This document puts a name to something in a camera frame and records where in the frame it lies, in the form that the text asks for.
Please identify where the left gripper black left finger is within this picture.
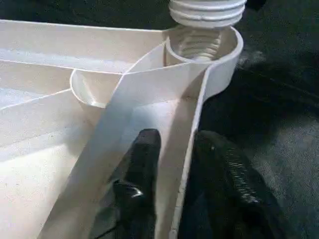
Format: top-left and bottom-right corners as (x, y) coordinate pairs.
(94, 128), (162, 239)

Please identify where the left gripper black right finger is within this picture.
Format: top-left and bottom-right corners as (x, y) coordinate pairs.
(183, 130), (291, 239)

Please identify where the white plastic table top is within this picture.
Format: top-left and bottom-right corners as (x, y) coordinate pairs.
(0, 19), (244, 239)

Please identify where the white plastic table leg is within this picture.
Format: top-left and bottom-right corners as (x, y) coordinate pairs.
(168, 0), (248, 28)

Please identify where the black work mat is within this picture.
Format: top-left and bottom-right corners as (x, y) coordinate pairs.
(0, 0), (319, 239)

